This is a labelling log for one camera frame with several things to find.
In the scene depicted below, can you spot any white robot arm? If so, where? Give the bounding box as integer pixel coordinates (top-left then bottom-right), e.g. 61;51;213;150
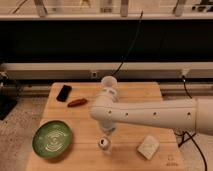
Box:
91;76;213;136

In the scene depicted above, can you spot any clear plastic bottle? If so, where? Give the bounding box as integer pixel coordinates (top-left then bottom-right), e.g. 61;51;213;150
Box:
98;137;111;155

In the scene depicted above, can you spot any brown sausage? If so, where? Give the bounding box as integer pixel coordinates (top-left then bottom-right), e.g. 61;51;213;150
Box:
67;98;88;107

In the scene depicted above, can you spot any wooden table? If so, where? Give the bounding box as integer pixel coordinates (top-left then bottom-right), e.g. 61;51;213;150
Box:
26;83;185;171

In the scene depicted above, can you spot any black rectangular phone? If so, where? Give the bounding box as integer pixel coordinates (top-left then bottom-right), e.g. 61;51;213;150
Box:
56;85;72;102

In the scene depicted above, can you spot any green ceramic plate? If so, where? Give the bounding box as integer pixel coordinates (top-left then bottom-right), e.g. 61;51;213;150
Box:
32;120;73;159

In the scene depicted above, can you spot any black floor cable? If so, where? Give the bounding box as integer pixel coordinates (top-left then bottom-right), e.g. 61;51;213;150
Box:
174;75;209;171

